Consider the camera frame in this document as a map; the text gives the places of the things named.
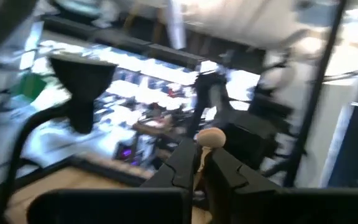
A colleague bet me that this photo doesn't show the black aluminium rig frame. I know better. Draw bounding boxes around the black aluminium rig frame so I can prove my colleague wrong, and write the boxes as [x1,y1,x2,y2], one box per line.
[0,0,348,203]

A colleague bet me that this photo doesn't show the silver overhead bar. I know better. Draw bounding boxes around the silver overhead bar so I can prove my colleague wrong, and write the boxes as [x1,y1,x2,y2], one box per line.
[321,66,358,83]

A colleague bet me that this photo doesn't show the white ceiling light tube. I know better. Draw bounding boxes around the white ceiling light tube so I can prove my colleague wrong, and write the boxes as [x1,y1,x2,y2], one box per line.
[165,0,188,50]

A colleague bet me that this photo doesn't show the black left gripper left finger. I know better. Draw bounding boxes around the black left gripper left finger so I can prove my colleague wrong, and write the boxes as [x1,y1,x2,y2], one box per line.
[141,138,198,190]

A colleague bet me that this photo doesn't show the black computer tower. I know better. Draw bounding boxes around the black computer tower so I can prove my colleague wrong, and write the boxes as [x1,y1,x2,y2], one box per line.
[115,141,137,166]

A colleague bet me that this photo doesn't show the black desk lamp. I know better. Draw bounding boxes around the black desk lamp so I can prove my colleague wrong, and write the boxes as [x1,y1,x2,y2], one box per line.
[0,54,118,224]

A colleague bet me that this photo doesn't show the green board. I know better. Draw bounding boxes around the green board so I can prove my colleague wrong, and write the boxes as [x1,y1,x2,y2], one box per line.
[11,72,48,99]

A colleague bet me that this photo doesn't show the black background robot rig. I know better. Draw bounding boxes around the black background robot rig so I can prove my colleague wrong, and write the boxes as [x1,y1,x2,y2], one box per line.
[193,70,230,138]

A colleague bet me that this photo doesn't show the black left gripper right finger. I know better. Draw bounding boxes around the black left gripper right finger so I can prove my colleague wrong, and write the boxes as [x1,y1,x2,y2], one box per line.
[203,147,281,224]

